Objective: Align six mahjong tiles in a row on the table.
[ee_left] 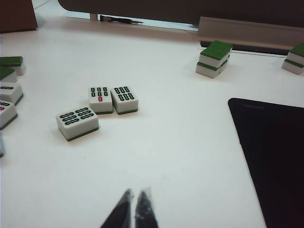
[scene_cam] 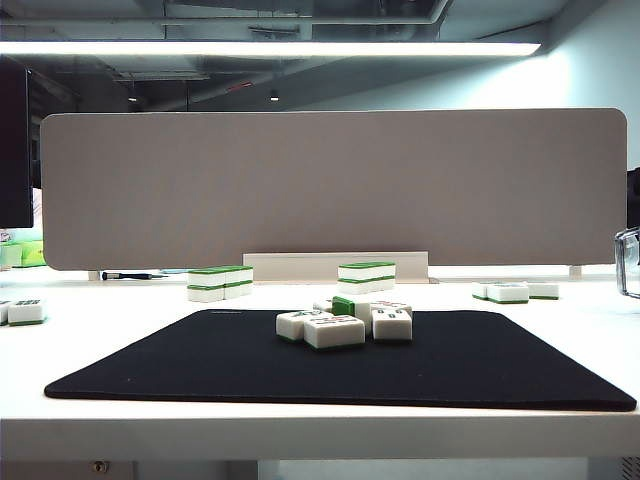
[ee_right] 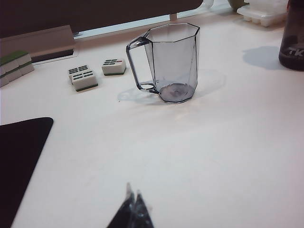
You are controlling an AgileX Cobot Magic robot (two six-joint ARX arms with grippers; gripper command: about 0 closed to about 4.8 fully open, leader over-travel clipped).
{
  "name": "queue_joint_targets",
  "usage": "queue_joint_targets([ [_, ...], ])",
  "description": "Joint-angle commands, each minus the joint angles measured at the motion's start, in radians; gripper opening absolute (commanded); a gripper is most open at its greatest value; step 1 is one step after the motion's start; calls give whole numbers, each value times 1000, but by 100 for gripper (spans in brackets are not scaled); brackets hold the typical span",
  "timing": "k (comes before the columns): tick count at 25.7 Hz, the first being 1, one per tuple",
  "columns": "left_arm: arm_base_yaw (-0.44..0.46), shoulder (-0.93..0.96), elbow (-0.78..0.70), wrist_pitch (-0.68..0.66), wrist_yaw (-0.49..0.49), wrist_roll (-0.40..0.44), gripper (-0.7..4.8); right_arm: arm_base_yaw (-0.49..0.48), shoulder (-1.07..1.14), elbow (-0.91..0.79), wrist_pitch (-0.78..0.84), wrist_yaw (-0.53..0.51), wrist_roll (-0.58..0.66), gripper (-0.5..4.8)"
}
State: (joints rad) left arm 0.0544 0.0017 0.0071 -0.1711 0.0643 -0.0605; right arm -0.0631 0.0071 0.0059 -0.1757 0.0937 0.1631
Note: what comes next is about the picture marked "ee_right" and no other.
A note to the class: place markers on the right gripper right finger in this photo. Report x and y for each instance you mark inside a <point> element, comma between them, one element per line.
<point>142,218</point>

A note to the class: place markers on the dark translucent bottle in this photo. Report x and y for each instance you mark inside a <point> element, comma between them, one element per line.
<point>292,35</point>

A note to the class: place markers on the clear faceted plastic mug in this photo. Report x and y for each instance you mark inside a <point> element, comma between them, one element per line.
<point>173,61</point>

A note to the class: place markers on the white ice cube tray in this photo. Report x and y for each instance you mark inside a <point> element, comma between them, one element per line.
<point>261,14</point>

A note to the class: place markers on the bamboo mahjong tile red mark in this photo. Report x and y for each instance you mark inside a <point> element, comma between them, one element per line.
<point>112,66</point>

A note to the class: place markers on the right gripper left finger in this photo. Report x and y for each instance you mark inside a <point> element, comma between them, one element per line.
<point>123,218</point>

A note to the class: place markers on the black rectangular desk mat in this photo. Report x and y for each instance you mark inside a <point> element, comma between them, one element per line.
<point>19,166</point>

